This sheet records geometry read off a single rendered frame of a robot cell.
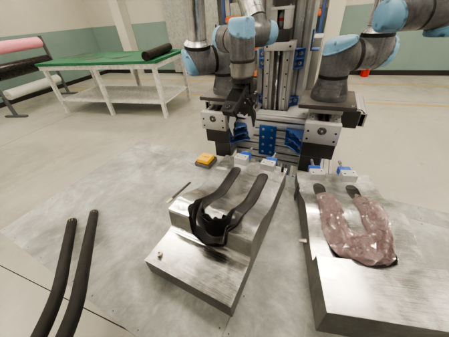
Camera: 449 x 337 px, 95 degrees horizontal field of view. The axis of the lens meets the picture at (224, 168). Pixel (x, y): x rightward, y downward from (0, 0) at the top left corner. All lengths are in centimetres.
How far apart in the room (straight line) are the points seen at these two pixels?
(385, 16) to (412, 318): 68
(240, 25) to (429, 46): 576
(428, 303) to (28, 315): 191
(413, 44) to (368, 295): 585
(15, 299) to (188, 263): 161
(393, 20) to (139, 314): 96
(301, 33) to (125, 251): 114
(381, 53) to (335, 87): 19
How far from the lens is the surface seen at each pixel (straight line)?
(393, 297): 58
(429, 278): 64
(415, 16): 79
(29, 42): 640
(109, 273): 75
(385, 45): 107
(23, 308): 199
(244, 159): 80
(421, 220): 93
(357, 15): 588
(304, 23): 119
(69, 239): 83
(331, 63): 100
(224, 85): 111
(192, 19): 101
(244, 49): 67
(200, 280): 58
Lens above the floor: 138
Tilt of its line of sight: 37 degrees down
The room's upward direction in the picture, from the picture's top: 5 degrees counter-clockwise
